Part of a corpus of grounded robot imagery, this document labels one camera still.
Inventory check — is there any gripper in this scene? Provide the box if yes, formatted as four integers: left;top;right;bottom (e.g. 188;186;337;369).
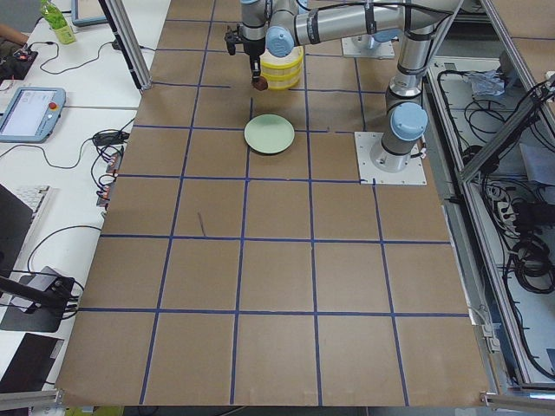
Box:
224;23;265;81

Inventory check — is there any brown bun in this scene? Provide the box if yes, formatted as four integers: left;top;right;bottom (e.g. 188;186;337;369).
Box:
252;77;269;91

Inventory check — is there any yellow steamer layer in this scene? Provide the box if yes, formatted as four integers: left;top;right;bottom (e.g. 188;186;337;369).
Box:
261;47;304;75
262;69;301;90

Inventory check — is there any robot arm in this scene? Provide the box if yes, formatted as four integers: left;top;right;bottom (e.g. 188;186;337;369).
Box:
352;29;399;50
225;1;462;173

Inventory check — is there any green plate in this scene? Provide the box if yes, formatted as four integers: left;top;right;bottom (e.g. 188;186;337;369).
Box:
244;114;295;154

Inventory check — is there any black power adapter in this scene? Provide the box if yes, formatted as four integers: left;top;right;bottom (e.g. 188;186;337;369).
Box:
92;131;129;146

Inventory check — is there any blue teach pendant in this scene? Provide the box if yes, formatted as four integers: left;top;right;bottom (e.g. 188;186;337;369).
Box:
1;87;66;144
71;0;108;27

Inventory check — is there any green drink bottle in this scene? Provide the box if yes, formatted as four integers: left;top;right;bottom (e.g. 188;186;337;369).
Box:
40;0;76;45

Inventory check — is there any white keyboard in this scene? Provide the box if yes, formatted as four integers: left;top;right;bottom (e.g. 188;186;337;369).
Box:
14;185;56;222

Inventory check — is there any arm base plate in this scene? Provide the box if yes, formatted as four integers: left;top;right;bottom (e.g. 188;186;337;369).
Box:
342;36;395;60
354;132;428;186

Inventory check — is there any aluminium frame post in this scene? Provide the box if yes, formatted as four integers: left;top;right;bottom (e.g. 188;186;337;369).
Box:
98;0;152;92

